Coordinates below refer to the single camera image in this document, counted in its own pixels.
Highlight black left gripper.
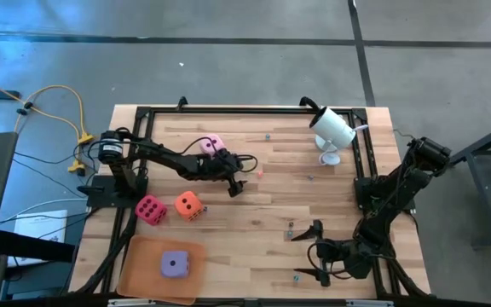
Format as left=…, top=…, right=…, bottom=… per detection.
left=202, top=148, right=247, bottom=199

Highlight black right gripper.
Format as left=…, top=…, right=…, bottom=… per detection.
left=290, top=219, right=360, bottom=287

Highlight orange foam die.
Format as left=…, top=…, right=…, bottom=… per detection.
left=173, top=190, right=206, bottom=223

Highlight light pink foam die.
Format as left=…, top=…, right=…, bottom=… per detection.
left=199, top=133, right=226, bottom=158

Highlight red foam die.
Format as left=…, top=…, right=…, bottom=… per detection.
left=134, top=194, right=169, bottom=227

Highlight purple foam die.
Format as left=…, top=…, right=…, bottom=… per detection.
left=159, top=250, right=191, bottom=280

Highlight orange plastic tray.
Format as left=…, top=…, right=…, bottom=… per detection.
left=116, top=235, right=207, bottom=306

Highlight black metal table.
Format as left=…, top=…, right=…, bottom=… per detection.
left=442, top=115, right=491, bottom=249

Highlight white paper sheet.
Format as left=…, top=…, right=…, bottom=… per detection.
left=13, top=208, right=68, bottom=268

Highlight black desk beam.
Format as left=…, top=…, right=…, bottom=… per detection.
left=0, top=229, right=76, bottom=264

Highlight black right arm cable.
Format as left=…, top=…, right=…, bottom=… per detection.
left=306, top=240, right=353, bottom=281

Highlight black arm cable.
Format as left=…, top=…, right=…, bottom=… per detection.
left=306, top=240, right=353, bottom=281
left=176, top=135, right=259, bottom=175

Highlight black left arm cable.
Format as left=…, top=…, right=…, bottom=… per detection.
left=176, top=135, right=259, bottom=175

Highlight silver table bracket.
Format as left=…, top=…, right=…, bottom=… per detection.
left=346, top=299, right=396, bottom=307
left=107, top=298, right=157, bottom=307

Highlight black metal frame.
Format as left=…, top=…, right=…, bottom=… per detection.
left=71, top=105, right=432, bottom=299

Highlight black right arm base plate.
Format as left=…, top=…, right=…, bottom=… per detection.
left=354, top=177, right=417, bottom=212

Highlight white table camera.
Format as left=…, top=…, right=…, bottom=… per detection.
left=309, top=106, right=357, bottom=167

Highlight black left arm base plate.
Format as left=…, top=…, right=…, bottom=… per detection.
left=86, top=174, right=148, bottom=210

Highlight black floor cable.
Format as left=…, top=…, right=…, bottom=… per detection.
left=13, top=151, right=91, bottom=201

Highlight white floor cable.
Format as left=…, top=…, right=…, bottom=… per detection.
left=0, top=197, right=90, bottom=227

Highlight yellow cable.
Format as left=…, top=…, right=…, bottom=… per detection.
left=0, top=72, right=87, bottom=142

